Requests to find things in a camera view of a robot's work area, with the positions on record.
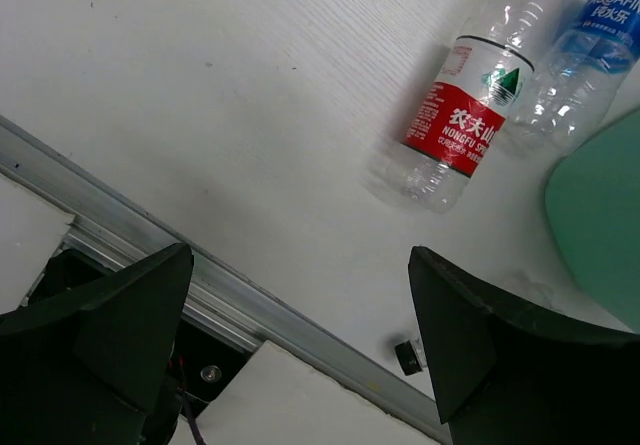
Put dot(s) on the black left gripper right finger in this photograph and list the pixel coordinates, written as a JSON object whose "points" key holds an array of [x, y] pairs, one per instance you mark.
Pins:
{"points": [[507, 371]]}

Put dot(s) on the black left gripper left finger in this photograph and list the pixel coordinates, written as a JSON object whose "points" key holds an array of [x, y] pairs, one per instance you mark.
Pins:
{"points": [[89, 365]]}

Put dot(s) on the blue label clear bottle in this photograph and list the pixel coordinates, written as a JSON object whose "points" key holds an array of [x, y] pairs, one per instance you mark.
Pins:
{"points": [[576, 83]]}

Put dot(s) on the red label clear bottle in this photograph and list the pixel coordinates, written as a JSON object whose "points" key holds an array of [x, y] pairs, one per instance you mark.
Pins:
{"points": [[433, 159]]}

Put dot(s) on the green plastic bin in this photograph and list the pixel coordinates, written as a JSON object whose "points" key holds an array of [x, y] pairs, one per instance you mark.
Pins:
{"points": [[592, 205]]}

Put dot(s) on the aluminium table rail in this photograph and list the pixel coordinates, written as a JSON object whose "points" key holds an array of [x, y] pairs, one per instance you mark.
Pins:
{"points": [[116, 232]]}

